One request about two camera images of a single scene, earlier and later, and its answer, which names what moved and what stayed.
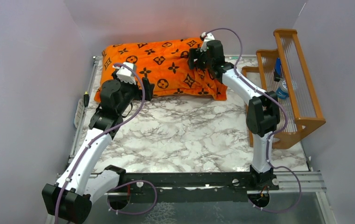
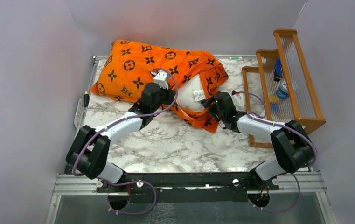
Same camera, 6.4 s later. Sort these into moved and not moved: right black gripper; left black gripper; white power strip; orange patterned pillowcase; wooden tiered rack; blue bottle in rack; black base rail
Moved: orange patterned pillowcase; left black gripper; right black gripper
Not moved: blue bottle in rack; wooden tiered rack; white power strip; black base rail
